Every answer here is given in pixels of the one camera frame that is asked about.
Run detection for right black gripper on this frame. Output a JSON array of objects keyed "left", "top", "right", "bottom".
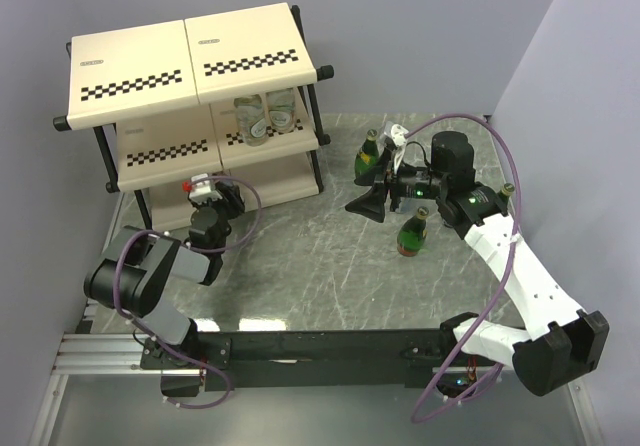
[{"left": 345, "top": 148, "right": 448, "bottom": 223}]

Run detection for green glass bottle back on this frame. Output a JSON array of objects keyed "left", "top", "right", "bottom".
[{"left": 354, "top": 129, "right": 379, "bottom": 177}]

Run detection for green glass bottle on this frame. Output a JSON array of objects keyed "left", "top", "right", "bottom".
[
  {"left": 396, "top": 207, "right": 429, "bottom": 257},
  {"left": 496, "top": 183, "right": 516, "bottom": 216},
  {"left": 354, "top": 129, "right": 379, "bottom": 177}
]

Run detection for clear soda water bottle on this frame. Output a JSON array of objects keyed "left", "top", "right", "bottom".
[
  {"left": 234, "top": 94, "right": 268, "bottom": 147},
  {"left": 266, "top": 88, "right": 296, "bottom": 134}
]

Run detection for silver energy drink can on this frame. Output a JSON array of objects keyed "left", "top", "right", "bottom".
[{"left": 397, "top": 198, "right": 415, "bottom": 215}]

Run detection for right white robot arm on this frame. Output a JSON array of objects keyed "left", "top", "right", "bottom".
[{"left": 345, "top": 124, "right": 610, "bottom": 396}]

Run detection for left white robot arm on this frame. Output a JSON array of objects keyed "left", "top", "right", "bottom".
[{"left": 83, "top": 175, "right": 245, "bottom": 368}]

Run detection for beige three-tier shelf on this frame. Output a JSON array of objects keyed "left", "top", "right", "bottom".
[{"left": 53, "top": 3, "right": 334, "bottom": 230}]

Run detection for green glass bottle middle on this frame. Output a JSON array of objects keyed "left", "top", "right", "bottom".
[{"left": 396, "top": 207, "right": 429, "bottom": 257}]

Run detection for green glass bottle right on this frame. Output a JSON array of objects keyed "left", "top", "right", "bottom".
[{"left": 496, "top": 183, "right": 516, "bottom": 216}]

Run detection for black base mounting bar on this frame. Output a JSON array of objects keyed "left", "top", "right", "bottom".
[{"left": 139, "top": 328, "right": 501, "bottom": 397}]

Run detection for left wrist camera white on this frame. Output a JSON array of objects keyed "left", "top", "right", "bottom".
[{"left": 182, "top": 173, "right": 222, "bottom": 209}]

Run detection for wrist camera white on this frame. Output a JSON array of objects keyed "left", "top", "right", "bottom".
[
  {"left": 182, "top": 173, "right": 222, "bottom": 209},
  {"left": 383, "top": 121, "right": 409, "bottom": 173}
]

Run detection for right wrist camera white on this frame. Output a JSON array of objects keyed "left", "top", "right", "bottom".
[{"left": 383, "top": 121, "right": 409, "bottom": 173}]

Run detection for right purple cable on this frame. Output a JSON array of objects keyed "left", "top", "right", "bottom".
[{"left": 399, "top": 113, "right": 524, "bottom": 425}]

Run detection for aluminium rail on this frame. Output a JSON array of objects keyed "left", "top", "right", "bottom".
[{"left": 52, "top": 329, "right": 151, "bottom": 373}]

